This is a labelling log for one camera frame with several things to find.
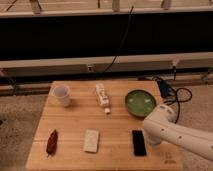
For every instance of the red chili pepper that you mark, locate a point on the red chili pepper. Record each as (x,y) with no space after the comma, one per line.
(52,143)

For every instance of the green bowl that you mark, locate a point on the green bowl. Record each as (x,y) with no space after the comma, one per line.
(140,103)

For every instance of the wooden cutting board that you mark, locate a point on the wooden cutting board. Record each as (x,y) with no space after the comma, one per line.
(115,149)

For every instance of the white plastic cup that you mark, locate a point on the white plastic cup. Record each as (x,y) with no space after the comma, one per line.
(62,94)

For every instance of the black power adapter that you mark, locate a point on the black power adapter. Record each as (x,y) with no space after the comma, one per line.
(164,89)

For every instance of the white toothpaste tube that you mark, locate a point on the white toothpaste tube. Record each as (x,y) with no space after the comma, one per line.
(102,98)

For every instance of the white sponge block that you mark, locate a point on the white sponge block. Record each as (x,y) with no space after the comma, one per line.
(91,141)

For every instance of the black eraser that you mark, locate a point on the black eraser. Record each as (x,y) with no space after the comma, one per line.
(138,143)

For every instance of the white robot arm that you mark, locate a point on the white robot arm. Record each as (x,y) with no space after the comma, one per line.
(160,126)

